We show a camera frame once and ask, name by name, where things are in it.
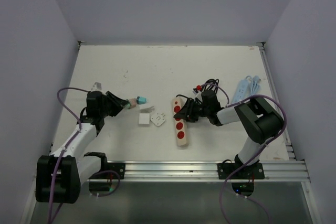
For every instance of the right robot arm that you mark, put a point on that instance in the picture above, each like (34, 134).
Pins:
(259, 119)

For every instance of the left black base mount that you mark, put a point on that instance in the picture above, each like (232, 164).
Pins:
(113, 171)

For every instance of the white folding-prong adapter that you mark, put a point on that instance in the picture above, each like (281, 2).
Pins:
(157, 119)

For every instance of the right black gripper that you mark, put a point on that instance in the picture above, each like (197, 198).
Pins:
(188, 113)

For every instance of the beige red power strip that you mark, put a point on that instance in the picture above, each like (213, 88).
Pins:
(179, 124)

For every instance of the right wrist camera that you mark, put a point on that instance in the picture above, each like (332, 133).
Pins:
(197, 90)

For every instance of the teal plug adapter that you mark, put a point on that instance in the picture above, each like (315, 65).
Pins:
(141, 100)

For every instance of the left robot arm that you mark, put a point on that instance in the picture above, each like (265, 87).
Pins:
(61, 174)

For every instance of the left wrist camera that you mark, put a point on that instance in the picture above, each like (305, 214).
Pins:
(96, 87)

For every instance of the white USB charger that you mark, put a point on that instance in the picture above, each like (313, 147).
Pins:
(144, 119)

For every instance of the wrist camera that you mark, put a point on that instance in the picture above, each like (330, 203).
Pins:
(96, 87)
(197, 90)

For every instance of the aluminium mounting rail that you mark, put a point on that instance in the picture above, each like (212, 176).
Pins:
(277, 171)

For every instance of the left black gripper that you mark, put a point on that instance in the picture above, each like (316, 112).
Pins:
(116, 101)

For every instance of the pink brown plug adapter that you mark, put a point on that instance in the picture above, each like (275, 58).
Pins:
(133, 103)

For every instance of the light blue power strip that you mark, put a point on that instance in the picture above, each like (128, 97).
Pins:
(246, 87)

